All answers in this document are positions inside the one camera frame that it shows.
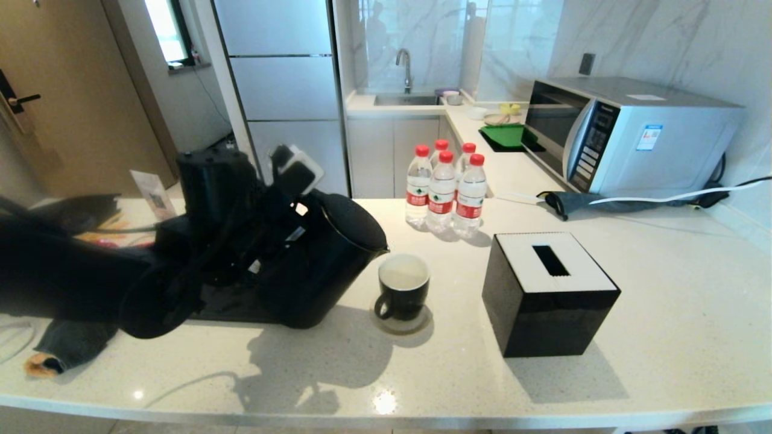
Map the black electric kettle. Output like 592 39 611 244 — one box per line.
258 190 390 330

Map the black rectangular tray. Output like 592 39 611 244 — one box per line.
190 280 284 324

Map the white sink cabinet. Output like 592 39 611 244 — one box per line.
347 115 462 200

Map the white paper leaflet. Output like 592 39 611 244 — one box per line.
130 170 177 221

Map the black mug white inside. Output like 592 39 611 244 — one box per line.
374 254 432 322

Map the silver three-door fridge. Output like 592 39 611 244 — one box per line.
211 0 352 200

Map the round translucent coaster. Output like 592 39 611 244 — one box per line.
370 298 435 336

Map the steel kitchen sink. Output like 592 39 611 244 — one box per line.
374 93 441 107

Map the orange stick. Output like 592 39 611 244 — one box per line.
78 226 130 248

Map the chrome kitchen faucet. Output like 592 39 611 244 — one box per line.
396 48 414 95

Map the green cutting board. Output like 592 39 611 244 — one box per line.
480 123 542 153

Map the dark grey cloth sleeve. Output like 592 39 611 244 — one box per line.
25 319 121 379

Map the brown wooden door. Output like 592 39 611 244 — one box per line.
0 0 177 200

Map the black tissue box white lid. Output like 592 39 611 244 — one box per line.
482 232 622 359

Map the silver microwave oven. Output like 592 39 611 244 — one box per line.
524 77 746 200

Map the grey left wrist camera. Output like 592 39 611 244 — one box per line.
268 145 324 197

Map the window with dark frame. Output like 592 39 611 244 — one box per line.
144 0 197 68

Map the white power cable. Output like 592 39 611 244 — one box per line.
495 178 772 207

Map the black power cable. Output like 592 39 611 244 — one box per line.
691 153 772 210

